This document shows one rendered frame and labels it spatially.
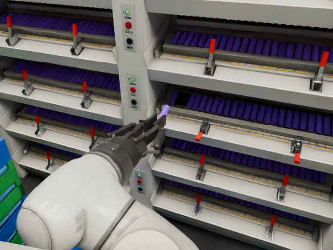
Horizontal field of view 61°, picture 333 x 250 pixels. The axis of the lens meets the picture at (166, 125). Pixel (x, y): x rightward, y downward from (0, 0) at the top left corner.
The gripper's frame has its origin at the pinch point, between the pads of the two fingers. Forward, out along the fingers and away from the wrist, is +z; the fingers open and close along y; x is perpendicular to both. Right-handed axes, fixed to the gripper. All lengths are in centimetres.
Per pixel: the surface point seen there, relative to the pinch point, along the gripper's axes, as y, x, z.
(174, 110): 1.5, 3.5, 19.8
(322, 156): -43.0, 7.7, 17.2
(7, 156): 47, 19, -6
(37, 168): 67, 46, 23
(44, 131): 60, 25, 23
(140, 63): 10.4, -11.7, 12.5
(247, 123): -21.6, 3.4, 19.9
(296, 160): -35.8, 6.7, 9.8
